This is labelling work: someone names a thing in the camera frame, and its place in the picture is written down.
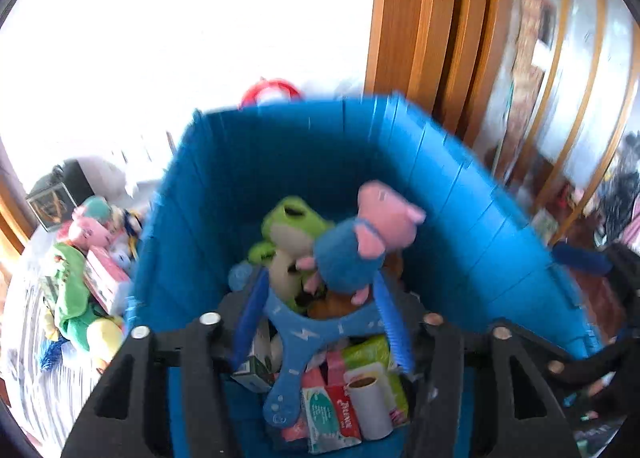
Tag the pink pig plush orange body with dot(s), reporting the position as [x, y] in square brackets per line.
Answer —
[90, 234]

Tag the red plastic container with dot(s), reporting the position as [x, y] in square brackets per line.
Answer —
[270, 88]

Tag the blue plastic crate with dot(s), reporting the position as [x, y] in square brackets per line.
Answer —
[450, 218]

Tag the pink pig plush blue body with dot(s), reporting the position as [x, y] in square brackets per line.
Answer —
[345, 253]

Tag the small blue white plush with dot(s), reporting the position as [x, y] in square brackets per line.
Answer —
[127, 228]

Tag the green frog plush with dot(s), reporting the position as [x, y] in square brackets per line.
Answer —
[290, 223]

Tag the patterned wall hanging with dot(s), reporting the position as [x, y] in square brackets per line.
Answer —
[530, 63]

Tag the wooden slatted glass partition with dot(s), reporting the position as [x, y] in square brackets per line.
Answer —
[575, 63]

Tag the green crocodile plush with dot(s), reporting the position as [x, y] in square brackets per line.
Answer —
[67, 288]

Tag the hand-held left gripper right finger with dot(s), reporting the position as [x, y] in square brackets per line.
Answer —
[395, 338]

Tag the curved wooden wall frame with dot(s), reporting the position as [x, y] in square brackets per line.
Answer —
[12, 218]
[415, 38]

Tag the long white carton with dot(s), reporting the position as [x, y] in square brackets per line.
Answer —
[255, 370]

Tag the pink pig plush teal body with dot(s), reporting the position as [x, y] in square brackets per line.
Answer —
[97, 208]

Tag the white lint roller refill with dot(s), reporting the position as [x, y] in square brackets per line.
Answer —
[372, 413]

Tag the white teal wet wipes pack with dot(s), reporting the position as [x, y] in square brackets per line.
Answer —
[325, 413]

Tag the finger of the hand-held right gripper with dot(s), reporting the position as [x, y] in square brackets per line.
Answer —
[590, 378]
[580, 259]

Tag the light blue boomerang toy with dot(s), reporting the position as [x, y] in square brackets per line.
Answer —
[295, 338]

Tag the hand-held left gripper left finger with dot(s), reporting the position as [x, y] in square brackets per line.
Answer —
[247, 328]

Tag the black gift box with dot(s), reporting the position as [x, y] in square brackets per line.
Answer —
[55, 203]

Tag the pink white tissue box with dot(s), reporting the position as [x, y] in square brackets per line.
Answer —
[102, 278]

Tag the dark clutter pile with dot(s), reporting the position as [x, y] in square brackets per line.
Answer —
[617, 188]

